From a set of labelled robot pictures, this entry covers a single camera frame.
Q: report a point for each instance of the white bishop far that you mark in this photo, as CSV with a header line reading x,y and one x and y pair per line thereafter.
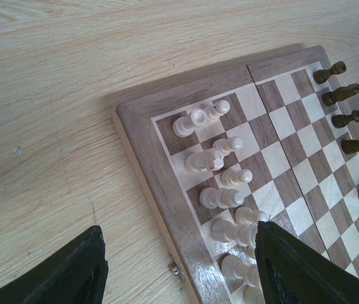
x,y
220,198

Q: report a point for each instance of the white pawn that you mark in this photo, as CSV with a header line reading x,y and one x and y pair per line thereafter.
x,y
245,215
233,178
226,146
214,112

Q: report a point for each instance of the white queen piece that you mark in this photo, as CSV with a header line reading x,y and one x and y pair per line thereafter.
x,y
243,234

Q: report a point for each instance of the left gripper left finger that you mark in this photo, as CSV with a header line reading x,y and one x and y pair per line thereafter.
x,y
76,273

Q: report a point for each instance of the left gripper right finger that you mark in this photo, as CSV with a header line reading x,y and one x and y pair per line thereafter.
x,y
292,272

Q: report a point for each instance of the white knight far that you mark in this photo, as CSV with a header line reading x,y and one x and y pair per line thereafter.
x,y
207,160

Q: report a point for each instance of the white rook far corner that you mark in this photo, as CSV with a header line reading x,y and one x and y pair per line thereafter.
x,y
185,126

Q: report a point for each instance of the dark bishop far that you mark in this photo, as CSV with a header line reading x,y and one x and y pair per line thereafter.
x,y
340,121

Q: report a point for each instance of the white king piece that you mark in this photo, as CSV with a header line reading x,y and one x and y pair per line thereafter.
x,y
234,268

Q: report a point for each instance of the dark rook far corner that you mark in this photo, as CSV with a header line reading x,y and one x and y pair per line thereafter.
x,y
321,76

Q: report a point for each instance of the wooden chess board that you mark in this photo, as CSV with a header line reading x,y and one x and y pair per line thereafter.
x,y
302,179

